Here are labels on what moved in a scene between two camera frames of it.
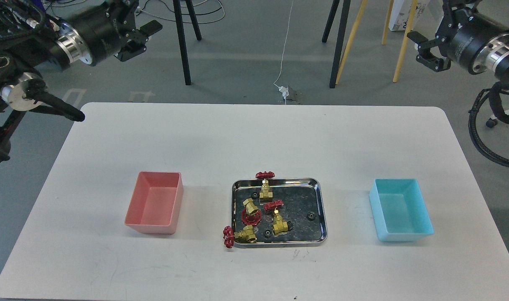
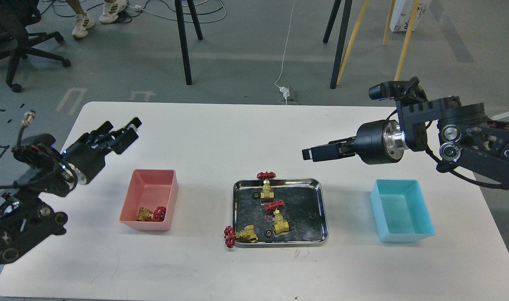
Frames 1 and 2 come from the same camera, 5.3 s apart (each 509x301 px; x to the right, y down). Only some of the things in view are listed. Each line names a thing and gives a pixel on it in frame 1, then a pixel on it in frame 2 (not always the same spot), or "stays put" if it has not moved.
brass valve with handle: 251,215 to 144,214
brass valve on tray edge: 247,234 stays put
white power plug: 284,90 stays put
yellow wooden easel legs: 406,41 stays put
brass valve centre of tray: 279,225 stays put
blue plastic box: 400,211 stays put
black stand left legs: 181,35 stays put
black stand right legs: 341,36 stays put
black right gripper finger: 425,57 to 333,150
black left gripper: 98,34 to 86,158
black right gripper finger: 421,40 to 334,149
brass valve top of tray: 265,195 stays put
